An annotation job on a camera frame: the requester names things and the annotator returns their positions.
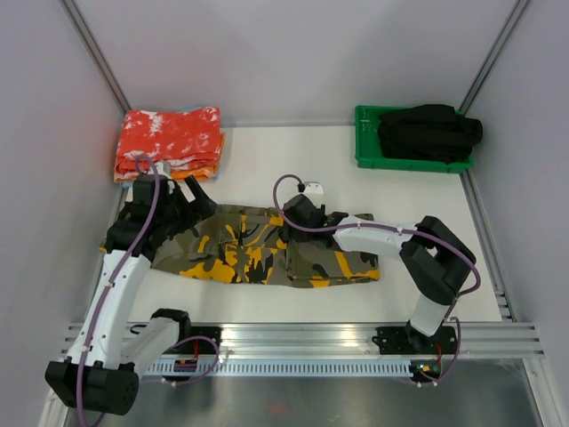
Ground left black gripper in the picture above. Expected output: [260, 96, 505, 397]
[157, 176, 218, 238]

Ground camouflage yellow green trousers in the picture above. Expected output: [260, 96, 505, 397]
[100, 203, 382, 288]

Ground black trousers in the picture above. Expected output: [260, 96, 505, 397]
[377, 104, 484, 165]

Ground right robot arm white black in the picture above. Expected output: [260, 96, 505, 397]
[278, 194, 480, 352]

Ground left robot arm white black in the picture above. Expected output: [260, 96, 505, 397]
[44, 173, 218, 415]

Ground orange folded trousers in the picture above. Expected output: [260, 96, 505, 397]
[114, 132, 226, 182]

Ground red white folded trousers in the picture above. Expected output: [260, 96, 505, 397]
[115, 107, 222, 167]

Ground green plastic tray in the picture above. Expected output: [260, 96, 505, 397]
[354, 105, 474, 174]

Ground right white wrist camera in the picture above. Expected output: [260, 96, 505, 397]
[302, 181, 324, 197]

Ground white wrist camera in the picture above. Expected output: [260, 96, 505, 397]
[302, 181, 324, 197]
[155, 161, 172, 180]

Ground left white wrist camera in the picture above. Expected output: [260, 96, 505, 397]
[155, 161, 172, 180]

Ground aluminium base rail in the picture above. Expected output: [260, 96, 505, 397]
[60, 322, 546, 359]

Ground white slotted cable duct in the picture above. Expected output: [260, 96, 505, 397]
[146, 358, 413, 379]

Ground left corner aluminium post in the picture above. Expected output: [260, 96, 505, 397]
[58, 0, 131, 113]

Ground corner aluminium post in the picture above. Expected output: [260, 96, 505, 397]
[58, 0, 131, 113]
[459, 0, 533, 113]

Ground right corner aluminium post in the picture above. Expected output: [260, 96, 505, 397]
[459, 0, 533, 113]

